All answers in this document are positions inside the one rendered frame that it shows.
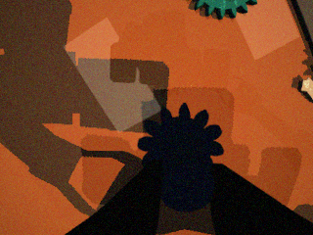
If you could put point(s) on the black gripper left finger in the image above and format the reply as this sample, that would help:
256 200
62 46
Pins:
134 210

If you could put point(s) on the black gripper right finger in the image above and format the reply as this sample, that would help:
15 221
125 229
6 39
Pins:
241 208

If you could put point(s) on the green gear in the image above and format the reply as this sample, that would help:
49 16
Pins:
222 5

